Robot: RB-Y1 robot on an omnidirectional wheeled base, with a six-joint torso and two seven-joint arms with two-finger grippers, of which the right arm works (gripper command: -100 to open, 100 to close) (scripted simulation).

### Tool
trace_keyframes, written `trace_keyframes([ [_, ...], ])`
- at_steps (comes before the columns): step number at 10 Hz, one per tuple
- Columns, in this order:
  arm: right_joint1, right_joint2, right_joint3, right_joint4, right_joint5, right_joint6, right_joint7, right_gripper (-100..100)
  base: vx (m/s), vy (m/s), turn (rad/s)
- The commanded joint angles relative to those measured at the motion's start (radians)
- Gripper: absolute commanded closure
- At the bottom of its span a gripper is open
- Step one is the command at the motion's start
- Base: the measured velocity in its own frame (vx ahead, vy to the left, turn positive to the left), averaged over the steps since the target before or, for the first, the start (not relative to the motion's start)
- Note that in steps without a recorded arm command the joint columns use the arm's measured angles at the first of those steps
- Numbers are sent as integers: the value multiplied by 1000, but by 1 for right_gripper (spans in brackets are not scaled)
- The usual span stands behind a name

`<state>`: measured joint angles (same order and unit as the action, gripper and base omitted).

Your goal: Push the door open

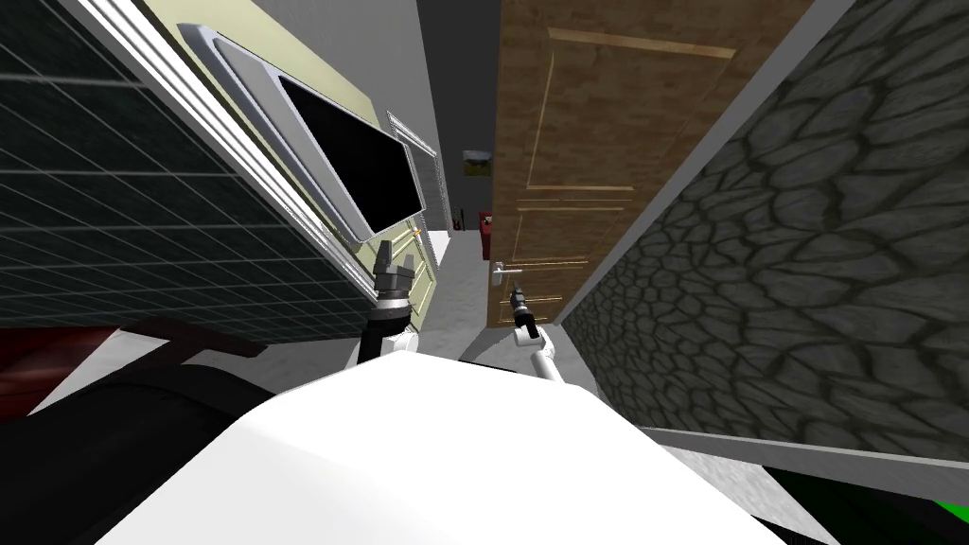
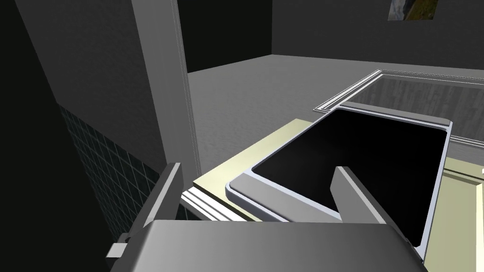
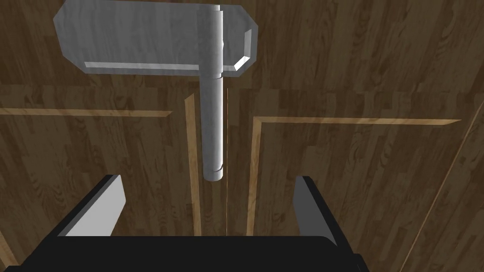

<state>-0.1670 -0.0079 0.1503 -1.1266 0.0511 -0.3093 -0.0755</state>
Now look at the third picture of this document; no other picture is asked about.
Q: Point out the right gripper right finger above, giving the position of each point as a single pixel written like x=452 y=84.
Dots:
x=314 y=211

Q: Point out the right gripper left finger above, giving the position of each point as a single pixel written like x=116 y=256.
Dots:
x=99 y=211

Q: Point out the brown wooden door leaf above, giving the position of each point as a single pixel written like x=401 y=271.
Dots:
x=359 y=170

